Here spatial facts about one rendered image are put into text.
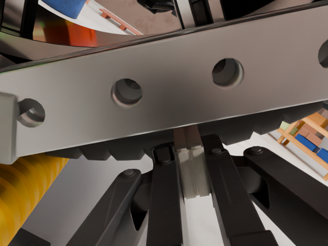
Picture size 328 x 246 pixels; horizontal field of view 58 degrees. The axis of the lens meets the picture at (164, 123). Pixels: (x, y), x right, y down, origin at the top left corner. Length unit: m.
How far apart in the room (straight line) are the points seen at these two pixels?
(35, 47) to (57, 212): 0.89
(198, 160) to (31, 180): 0.15
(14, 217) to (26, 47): 0.12
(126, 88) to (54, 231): 0.87
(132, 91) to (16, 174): 0.12
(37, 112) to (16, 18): 0.10
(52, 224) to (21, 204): 0.79
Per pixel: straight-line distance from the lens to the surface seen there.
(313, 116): 6.80
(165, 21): 9.86
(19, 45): 0.24
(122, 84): 0.17
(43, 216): 1.04
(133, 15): 9.90
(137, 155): 0.24
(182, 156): 0.15
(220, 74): 0.17
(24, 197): 0.25
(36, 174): 0.27
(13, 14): 0.26
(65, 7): 4.49
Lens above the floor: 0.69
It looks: 16 degrees down
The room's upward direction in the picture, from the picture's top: 35 degrees clockwise
